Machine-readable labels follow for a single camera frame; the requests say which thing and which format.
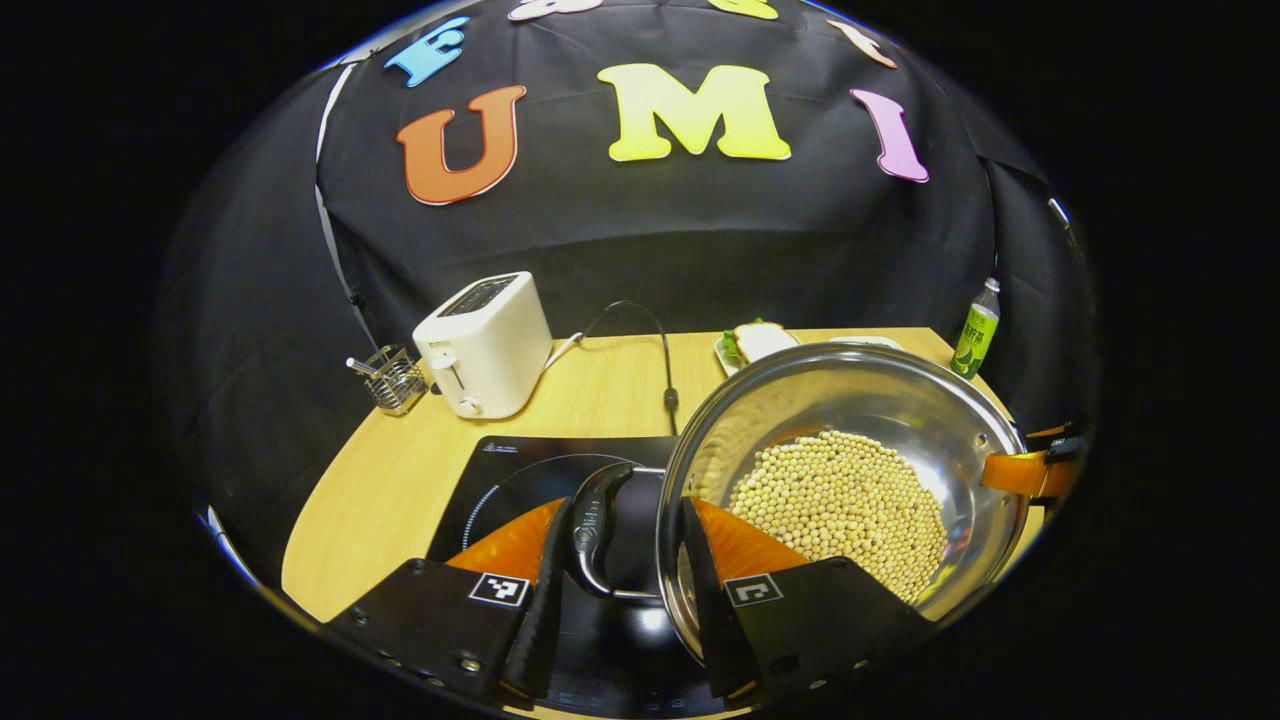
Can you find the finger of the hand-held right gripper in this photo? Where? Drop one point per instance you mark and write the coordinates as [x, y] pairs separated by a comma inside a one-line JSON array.
[[1048, 432], [1015, 472]]

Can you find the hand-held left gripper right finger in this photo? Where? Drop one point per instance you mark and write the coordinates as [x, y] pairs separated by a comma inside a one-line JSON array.
[[710, 620]]

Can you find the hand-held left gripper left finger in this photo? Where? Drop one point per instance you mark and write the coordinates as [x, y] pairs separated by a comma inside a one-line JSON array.
[[550, 620]]

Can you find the black induction cooktop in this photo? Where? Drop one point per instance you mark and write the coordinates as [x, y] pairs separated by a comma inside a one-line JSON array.
[[500, 480]]

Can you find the stainless steel pot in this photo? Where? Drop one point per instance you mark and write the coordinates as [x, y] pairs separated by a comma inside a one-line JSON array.
[[850, 400]]

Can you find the green drink bottle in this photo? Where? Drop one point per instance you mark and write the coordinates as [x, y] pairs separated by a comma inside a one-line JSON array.
[[977, 335]]

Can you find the pile of soybeans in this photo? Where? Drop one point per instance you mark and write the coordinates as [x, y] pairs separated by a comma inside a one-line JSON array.
[[840, 500]]

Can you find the white toaster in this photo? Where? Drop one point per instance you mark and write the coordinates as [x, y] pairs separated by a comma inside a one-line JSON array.
[[490, 350]]

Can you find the sandwich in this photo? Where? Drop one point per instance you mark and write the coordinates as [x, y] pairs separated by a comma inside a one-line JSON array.
[[762, 340]]

